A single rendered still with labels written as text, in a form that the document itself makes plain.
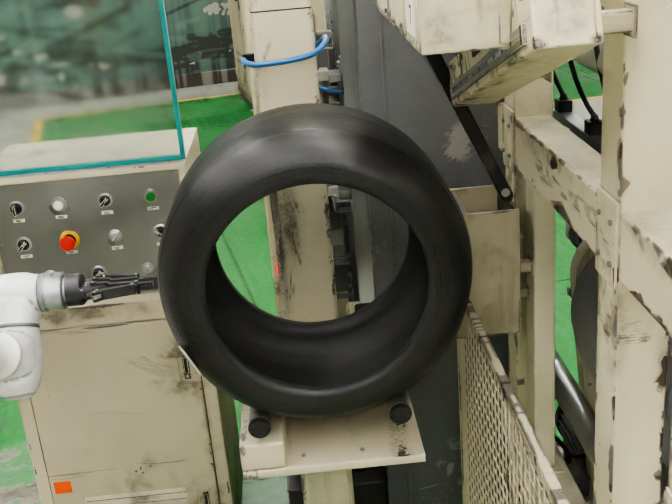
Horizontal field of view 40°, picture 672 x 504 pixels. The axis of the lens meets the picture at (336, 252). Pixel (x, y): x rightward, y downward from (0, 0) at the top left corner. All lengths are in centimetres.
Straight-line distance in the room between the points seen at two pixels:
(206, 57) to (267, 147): 916
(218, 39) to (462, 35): 946
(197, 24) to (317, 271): 874
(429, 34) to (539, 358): 106
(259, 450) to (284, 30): 86
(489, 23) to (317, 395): 79
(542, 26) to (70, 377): 176
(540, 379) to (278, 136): 94
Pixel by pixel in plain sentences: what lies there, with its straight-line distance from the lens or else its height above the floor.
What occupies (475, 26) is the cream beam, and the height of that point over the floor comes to 167.
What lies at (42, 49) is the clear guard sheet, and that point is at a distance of 242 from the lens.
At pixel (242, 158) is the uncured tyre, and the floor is 145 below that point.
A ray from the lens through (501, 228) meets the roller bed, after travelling 206.
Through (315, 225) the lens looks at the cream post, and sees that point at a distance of 207.
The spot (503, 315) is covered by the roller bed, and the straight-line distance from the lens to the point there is 214.
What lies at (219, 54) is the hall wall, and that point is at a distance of 1081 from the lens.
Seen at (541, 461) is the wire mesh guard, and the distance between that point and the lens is 155.
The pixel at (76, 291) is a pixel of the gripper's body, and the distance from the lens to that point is 221.
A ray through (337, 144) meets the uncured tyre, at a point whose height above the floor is 146.
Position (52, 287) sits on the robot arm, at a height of 108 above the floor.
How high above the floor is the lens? 186
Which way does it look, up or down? 21 degrees down
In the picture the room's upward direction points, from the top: 5 degrees counter-clockwise
